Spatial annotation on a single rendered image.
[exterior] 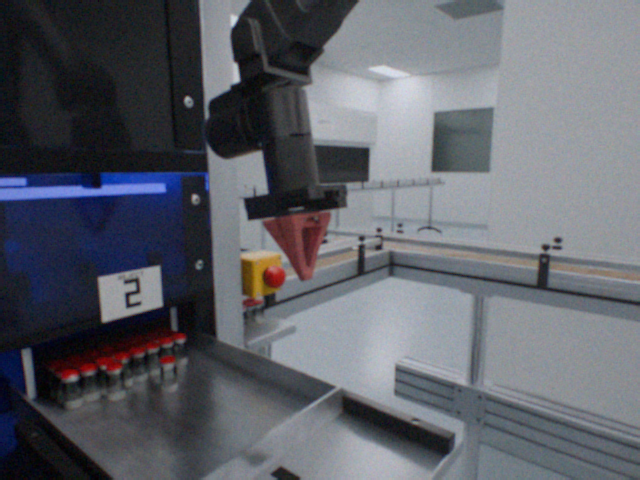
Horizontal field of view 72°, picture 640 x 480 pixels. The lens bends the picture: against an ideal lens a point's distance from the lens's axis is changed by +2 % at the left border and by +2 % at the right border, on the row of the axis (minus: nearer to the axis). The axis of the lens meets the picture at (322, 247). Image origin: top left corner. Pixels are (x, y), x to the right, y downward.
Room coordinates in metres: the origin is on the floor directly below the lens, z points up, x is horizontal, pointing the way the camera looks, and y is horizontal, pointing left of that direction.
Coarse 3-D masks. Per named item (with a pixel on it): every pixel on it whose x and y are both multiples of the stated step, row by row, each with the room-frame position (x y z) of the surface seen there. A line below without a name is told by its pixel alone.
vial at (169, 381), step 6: (162, 366) 0.56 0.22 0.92; (168, 366) 0.56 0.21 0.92; (174, 366) 0.56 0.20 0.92; (162, 372) 0.55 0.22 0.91; (168, 372) 0.55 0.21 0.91; (174, 372) 0.56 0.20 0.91; (162, 378) 0.55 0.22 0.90; (168, 378) 0.55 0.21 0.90; (174, 378) 0.56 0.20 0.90; (162, 384) 0.56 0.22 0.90; (168, 384) 0.55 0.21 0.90; (174, 384) 0.56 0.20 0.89; (162, 390) 0.56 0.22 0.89; (168, 390) 0.55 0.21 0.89; (174, 390) 0.56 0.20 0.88
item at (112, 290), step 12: (108, 276) 0.55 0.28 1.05; (120, 276) 0.56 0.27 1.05; (132, 276) 0.57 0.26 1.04; (144, 276) 0.59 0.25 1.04; (156, 276) 0.60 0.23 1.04; (108, 288) 0.55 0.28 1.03; (120, 288) 0.56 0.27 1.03; (132, 288) 0.57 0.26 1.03; (144, 288) 0.59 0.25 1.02; (156, 288) 0.60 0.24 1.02; (108, 300) 0.55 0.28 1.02; (120, 300) 0.56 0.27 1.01; (132, 300) 0.57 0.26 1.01; (144, 300) 0.58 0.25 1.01; (156, 300) 0.60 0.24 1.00; (108, 312) 0.55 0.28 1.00; (120, 312) 0.56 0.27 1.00; (132, 312) 0.57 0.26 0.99
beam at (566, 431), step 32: (416, 384) 1.30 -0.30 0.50; (448, 384) 1.23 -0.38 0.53; (480, 416) 1.17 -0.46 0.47; (512, 416) 1.11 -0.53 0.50; (544, 416) 1.07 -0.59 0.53; (576, 416) 1.04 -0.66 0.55; (608, 416) 1.04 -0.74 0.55; (544, 448) 1.06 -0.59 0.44; (576, 448) 1.02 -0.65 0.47; (608, 448) 0.97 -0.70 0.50
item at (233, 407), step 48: (192, 336) 0.71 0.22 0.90; (144, 384) 0.58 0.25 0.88; (192, 384) 0.58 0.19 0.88; (240, 384) 0.58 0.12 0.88; (288, 384) 0.57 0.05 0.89; (336, 384) 0.52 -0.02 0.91; (48, 432) 0.44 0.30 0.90; (96, 432) 0.47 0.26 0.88; (144, 432) 0.47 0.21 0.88; (192, 432) 0.47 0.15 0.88; (240, 432) 0.47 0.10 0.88; (288, 432) 0.43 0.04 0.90
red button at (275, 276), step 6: (270, 270) 0.74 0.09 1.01; (276, 270) 0.74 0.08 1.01; (282, 270) 0.75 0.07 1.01; (264, 276) 0.74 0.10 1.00; (270, 276) 0.74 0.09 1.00; (276, 276) 0.74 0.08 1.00; (282, 276) 0.75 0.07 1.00; (270, 282) 0.74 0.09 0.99; (276, 282) 0.74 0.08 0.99; (282, 282) 0.75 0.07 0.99; (276, 288) 0.74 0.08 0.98
